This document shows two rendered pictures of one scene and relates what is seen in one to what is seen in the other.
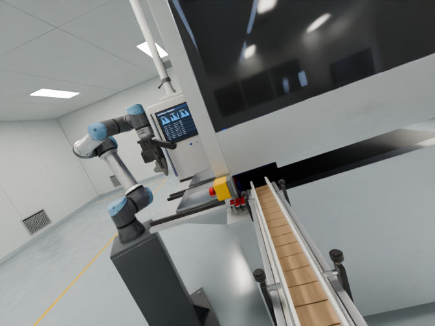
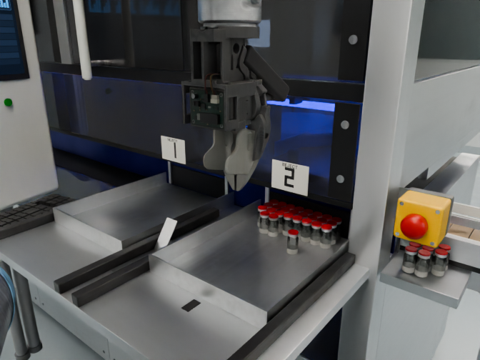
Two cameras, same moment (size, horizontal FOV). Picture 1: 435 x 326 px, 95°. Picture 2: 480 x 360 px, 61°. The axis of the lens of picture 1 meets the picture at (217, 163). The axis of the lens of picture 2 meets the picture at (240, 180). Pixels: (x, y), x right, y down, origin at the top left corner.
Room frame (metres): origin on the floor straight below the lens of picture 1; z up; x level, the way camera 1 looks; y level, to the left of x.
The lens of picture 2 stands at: (0.71, 0.71, 1.28)
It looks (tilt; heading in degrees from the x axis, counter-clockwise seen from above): 19 degrees down; 301
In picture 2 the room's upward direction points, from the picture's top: straight up
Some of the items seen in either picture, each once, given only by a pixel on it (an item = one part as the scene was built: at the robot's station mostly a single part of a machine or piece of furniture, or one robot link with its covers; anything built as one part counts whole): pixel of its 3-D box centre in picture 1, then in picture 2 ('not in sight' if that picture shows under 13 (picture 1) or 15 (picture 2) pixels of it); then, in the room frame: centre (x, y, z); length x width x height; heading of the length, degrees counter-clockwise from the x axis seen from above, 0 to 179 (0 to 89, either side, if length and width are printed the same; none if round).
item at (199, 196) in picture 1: (210, 193); (262, 248); (1.03, 0.09, 0.90); 0.34 x 0.26 x 0.04; 82
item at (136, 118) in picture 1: (138, 117); not in sight; (0.99, 0.27, 1.39); 0.09 x 0.08 x 0.11; 50
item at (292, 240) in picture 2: not in sight; (292, 242); (0.99, 0.05, 0.90); 0.02 x 0.02 x 0.04
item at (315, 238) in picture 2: not in sight; (292, 226); (1.02, -0.02, 0.90); 0.18 x 0.02 x 0.05; 172
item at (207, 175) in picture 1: (214, 173); (148, 206); (1.37, 0.04, 0.90); 0.34 x 0.26 x 0.04; 82
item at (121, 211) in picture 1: (122, 210); not in sight; (1.12, 0.62, 0.96); 0.13 x 0.12 x 0.14; 140
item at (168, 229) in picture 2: not in sight; (145, 244); (1.22, 0.21, 0.91); 0.14 x 0.03 x 0.06; 81
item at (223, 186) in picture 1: (224, 187); (423, 216); (0.77, 0.01, 0.99); 0.08 x 0.07 x 0.07; 82
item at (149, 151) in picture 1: (151, 149); (226, 78); (0.99, 0.28, 1.23); 0.09 x 0.08 x 0.12; 83
